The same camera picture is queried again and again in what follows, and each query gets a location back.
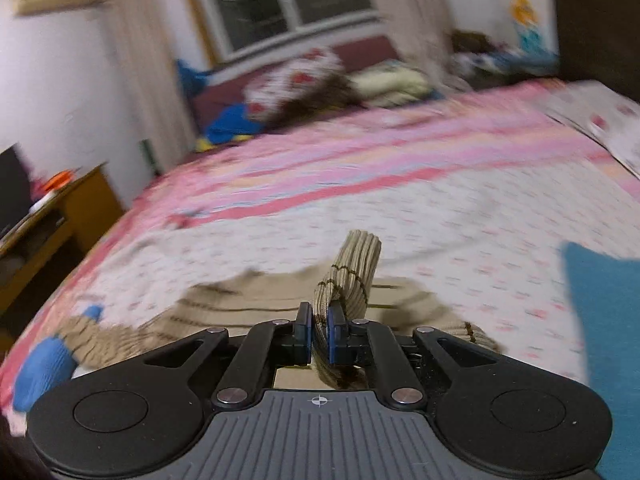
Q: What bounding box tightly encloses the maroon headboard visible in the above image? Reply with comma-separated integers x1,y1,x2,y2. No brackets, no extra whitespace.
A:
191,35,402,137

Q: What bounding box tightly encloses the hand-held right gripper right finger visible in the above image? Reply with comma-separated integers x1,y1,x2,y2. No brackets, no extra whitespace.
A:
327,300,501,411

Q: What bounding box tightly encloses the white red floral pillow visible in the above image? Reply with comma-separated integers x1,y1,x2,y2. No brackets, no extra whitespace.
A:
242,49,347,117

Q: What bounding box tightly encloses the beige ribbed knit sweater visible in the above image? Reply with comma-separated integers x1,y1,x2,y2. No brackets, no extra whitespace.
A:
65,230,503,392

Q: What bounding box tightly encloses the wooden desk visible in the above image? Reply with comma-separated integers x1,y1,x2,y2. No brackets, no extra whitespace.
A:
0,162,126,333

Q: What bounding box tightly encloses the blue fleece cloth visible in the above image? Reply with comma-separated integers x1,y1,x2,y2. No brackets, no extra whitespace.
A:
12,305,104,412

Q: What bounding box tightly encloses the orange object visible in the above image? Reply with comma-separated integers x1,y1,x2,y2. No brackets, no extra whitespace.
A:
42,170,77,194

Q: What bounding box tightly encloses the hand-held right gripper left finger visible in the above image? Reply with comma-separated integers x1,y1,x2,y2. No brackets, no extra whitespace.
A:
142,302,315,411

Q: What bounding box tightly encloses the blue yellow blanket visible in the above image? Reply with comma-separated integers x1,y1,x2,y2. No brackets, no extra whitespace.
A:
196,102,267,154

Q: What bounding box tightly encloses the window with white frame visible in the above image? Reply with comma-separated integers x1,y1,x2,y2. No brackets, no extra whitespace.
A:
175,0,387,63

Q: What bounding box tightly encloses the dark wooden wardrobe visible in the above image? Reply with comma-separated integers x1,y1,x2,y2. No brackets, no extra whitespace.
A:
552,0,640,107

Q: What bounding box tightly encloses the beige curtain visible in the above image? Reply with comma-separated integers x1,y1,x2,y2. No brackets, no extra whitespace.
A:
359,0,457,88
99,0,202,163

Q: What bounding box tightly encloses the teal cloth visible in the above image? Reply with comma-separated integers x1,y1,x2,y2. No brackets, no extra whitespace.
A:
562,241,640,480

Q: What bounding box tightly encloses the dark green object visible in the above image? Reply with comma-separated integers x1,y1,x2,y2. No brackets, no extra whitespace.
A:
141,139,159,177

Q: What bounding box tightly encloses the black monitor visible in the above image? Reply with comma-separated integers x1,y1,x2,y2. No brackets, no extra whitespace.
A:
0,144,34,241

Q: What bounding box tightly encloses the brown plush blanket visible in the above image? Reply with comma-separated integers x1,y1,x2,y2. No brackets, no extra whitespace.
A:
264,72,369,129

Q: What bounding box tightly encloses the cartoon wall sticker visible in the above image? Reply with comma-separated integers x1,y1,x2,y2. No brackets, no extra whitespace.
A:
509,0,547,54

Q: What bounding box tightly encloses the pile of clothes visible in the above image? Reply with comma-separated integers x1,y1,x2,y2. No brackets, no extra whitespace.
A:
446,30,562,92

